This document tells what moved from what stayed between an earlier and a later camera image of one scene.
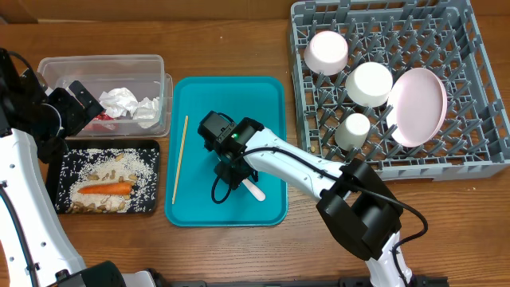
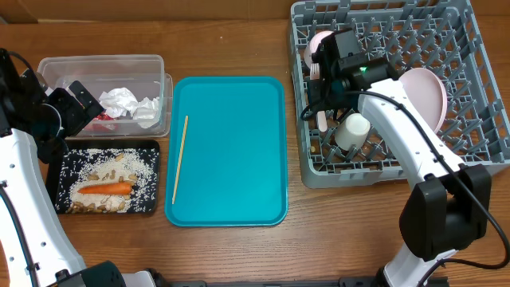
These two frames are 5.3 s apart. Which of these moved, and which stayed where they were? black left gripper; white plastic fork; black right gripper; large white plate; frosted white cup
Moved: black right gripper; white plastic fork
Stayed: black left gripper; frosted white cup; large white plate
